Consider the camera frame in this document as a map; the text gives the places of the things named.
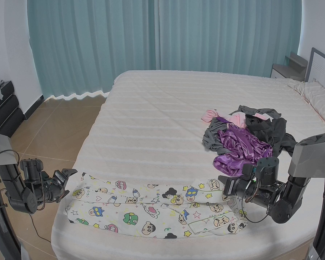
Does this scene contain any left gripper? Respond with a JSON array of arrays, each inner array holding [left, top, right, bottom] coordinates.
[[43, 168, 78, 203]]

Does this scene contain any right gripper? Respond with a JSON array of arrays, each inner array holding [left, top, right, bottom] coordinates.
[[218, 175, 251, 200]]

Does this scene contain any white printed pyjama top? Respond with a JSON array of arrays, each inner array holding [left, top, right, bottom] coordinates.
[[65, 172, 248, 239]]

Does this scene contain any pile of clothes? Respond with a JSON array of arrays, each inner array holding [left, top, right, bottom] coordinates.
[[201, 105, 298, 158]]

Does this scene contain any bed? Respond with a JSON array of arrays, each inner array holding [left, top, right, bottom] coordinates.
[[51, 47, 325, 260]]

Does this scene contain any purple satin garment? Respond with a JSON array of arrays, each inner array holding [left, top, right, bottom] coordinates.
[[213, 126, 273, 177]]

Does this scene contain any black chest of drawers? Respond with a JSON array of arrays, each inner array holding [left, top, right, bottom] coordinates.
[[0, 81, 25, 137]]

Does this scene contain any cream pillow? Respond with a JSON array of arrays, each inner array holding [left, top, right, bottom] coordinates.
[[287, 81, 325, 131]]

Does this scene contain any grey bedside table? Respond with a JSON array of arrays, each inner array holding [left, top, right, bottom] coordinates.
[[270, 51, 309, 81]]

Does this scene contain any blue-green curtain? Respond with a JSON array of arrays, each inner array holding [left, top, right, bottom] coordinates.
[[27, 0, 160, 100], [157, 0, 302, 78]]

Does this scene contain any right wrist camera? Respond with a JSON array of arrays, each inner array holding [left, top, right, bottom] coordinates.
[[242, 164, 258, 177]]

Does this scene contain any black cable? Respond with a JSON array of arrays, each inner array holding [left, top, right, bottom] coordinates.
[[242, 197, 269, 224], [29, 213, 52, 243], [0, 150, 20, 170]]

